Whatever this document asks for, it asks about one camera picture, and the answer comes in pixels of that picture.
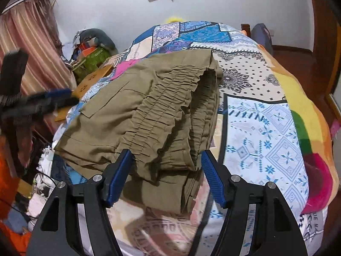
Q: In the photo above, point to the wooden wardrobe with sliding doors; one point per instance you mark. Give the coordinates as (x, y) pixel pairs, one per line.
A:
(324, 52)

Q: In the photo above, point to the olive green pants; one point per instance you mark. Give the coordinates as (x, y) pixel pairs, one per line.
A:
(164, 110)

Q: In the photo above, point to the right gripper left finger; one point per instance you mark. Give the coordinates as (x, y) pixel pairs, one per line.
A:
(57, 230)

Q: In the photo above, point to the clutter pile with green bag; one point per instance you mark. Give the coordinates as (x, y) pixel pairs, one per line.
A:
(89, 49)

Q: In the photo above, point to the striped brown curtain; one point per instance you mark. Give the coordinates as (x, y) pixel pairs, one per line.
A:
(31, 26)

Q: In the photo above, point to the grey backpack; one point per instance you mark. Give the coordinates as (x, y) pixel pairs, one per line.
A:
(262, 36)

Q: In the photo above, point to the rainbow coloured blanket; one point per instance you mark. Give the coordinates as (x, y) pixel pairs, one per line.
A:
(294, 132)

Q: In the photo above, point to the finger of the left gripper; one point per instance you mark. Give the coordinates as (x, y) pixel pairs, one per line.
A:
(58, 94)
(58, 103)

